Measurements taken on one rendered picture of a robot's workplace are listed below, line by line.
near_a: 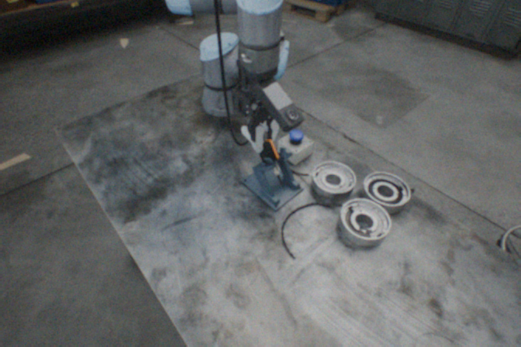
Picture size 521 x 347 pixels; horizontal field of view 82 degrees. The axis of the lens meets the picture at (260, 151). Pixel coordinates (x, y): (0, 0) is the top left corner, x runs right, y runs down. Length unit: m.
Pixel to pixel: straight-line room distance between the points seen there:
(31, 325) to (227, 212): 1.19
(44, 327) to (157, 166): 1.02
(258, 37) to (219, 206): 0.40
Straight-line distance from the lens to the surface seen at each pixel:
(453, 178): 2.22
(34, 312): 1.76
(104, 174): 0.90
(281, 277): 0.65
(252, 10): 0.53
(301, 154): 0.83
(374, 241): 0.69
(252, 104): 0.62
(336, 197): 0.74
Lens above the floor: 1.39
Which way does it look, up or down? 43 degrees down
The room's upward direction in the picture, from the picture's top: straight up
